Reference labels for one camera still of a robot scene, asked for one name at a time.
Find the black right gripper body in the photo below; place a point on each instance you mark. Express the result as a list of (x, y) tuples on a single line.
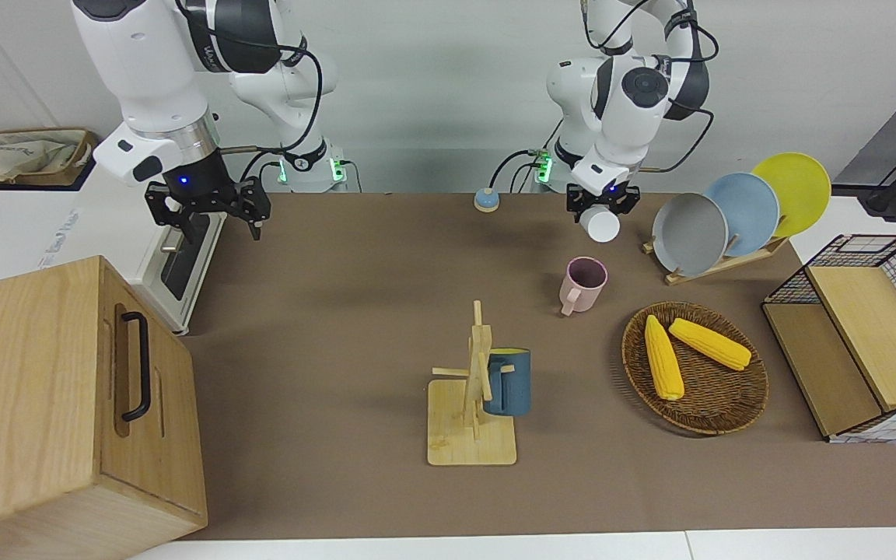
[(195, 183)]

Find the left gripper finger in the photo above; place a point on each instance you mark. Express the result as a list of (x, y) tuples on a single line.
[(630, 202), (575, 204)]

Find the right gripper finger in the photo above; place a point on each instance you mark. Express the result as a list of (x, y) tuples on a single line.
[(164, 206), (255, 206)]

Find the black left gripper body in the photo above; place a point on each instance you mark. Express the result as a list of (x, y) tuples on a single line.
[(602, 194)]

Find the white cup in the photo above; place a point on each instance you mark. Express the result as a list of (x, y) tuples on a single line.
[(600, 225)]

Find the pink mug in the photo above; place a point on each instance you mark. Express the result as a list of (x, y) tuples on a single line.
[(586, 284)]

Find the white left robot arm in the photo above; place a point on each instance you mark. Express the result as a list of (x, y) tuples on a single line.
[(627, 93)]

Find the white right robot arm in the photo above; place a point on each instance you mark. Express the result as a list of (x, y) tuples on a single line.
[(145, 78)]

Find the white box appliance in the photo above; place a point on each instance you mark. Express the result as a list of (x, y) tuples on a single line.
[(106, 233)]

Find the grey plate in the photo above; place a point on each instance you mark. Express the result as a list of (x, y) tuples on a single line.
[(689, 233)]

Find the blue bell on wooden base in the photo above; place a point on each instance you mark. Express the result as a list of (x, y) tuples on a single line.
[(486, 202)]

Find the cardboard tray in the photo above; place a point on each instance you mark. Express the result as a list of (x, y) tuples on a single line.
[(84, 159)]

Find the wooden plate rack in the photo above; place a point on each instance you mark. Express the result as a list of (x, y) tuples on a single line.
[(720, 264)]

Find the light blue plate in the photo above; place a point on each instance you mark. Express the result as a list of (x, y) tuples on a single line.
[(751, 210)]

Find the beige paper bag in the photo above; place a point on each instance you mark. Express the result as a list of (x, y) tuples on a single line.
[(12, 159)]

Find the yellow corn cob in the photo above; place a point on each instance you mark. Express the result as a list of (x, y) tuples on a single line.
[(664, 362), (711, 344)]

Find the yellow plate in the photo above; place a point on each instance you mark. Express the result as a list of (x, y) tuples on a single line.
[(802, 187)]

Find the dark blue mug yellow inside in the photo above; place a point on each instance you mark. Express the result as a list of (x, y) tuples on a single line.
[(514, 389)]

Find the brown wicker basket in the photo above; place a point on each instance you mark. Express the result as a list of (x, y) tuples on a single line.
[(712, 404)]

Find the wooden drawer cabinet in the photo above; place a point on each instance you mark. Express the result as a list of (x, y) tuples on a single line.
[(28, 389)]

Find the wooden mug stand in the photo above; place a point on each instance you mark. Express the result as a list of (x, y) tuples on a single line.
[(471, 435)]

